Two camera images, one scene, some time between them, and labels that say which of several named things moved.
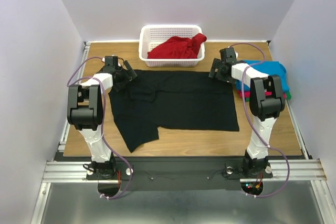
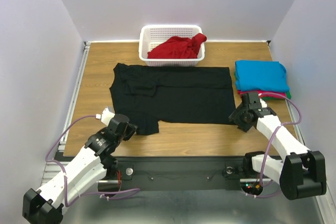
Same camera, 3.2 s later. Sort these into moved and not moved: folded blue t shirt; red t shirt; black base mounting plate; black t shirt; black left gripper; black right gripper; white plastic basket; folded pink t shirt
Moved: black right gripper; black left gripper; black t shirt
Not moved: white plastic basket; black base mounting plate; folded blue t shirt; red t shirt; folded pink t shirt
